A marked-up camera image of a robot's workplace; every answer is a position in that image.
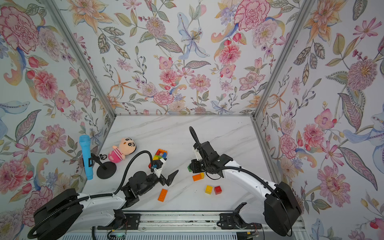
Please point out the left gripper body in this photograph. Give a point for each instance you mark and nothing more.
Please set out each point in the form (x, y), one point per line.
(152, 180)

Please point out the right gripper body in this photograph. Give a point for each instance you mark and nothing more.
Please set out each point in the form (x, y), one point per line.
(199, 166)

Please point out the yellow square brick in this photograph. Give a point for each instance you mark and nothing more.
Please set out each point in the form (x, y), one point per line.
(209, 190)

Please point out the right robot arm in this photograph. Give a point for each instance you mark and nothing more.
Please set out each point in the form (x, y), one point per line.
(273, 204)

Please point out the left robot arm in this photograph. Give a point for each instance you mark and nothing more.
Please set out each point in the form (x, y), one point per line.
(71, 211)

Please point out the plush doll pink dress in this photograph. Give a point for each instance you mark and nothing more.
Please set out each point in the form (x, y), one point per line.
(126, 147)

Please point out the blue toy microphone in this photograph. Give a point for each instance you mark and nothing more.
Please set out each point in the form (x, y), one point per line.
(85, 143)

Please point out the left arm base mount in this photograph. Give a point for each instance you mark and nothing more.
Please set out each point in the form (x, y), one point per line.
(122, 221)

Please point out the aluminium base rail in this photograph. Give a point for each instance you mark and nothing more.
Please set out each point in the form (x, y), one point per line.
(157, 221)

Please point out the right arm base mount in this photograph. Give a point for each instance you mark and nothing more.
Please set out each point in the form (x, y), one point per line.
(233, 221)

